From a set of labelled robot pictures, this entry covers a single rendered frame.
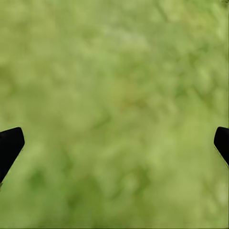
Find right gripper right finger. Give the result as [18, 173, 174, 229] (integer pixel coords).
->
[214, 127, 229, 165]

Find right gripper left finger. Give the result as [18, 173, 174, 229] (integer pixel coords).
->
[0, 127, 25, 184]

